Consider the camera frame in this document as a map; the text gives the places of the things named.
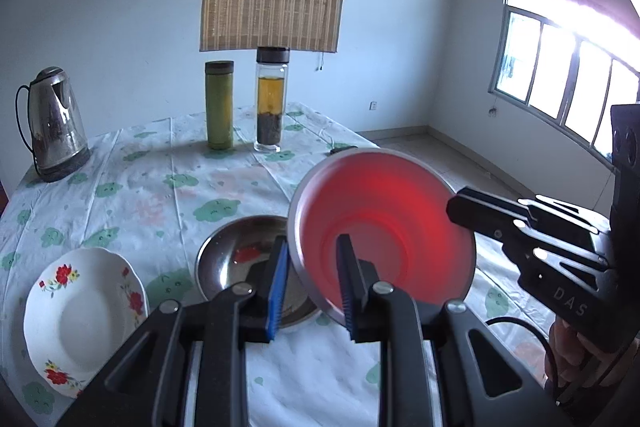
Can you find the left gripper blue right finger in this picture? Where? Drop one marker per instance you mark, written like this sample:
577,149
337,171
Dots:
365,312

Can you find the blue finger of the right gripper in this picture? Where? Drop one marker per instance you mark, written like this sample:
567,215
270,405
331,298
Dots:
584,217
510,222

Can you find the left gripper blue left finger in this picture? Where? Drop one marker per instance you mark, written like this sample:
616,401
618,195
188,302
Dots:
263,311

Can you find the red plastic bowl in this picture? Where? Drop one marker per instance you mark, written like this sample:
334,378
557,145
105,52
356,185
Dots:
393,208

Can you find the red flower white plate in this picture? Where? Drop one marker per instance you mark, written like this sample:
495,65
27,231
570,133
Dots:
81,309

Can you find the person's right hand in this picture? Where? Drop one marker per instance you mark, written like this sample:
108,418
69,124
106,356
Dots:
570,349

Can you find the stainless steel bowl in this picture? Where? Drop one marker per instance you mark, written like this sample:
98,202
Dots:
227,255

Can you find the black smartphone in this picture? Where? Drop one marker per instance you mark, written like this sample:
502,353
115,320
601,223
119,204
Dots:
340,149

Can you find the glass window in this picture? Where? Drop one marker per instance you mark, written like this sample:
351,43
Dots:
567,62

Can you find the glass tea bottle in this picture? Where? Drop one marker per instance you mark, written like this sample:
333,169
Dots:
271,78

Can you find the green thermos bottle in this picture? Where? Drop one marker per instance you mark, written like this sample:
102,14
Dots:
219,104

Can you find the stainless electric kettle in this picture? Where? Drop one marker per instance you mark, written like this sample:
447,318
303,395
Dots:
58,141

